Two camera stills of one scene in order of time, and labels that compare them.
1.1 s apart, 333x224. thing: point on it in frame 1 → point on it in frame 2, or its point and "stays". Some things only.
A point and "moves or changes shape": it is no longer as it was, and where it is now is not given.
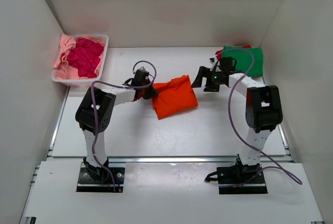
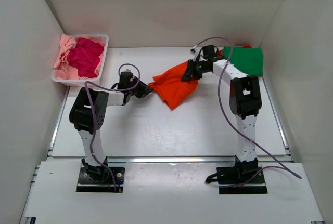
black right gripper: x=203 y=72 → x=191 y=71
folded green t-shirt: x=249 y=60 stays
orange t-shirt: x=175 y=97 moves or changes shape
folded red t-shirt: x=219 y=53 stays
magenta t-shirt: x=85 y=57 stays
